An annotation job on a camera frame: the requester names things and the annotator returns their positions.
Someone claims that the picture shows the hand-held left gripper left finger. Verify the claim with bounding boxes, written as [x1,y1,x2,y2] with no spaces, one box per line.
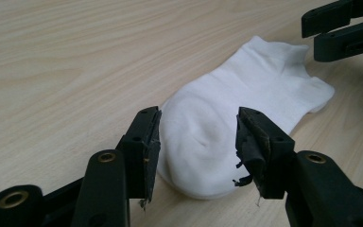
[116,106,163,210]

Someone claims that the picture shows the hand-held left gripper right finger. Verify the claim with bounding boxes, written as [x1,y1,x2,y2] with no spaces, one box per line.
[232,106,297,201]

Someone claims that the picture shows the white ankle sock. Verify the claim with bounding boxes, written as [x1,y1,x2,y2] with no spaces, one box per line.
[156,35,336,201]

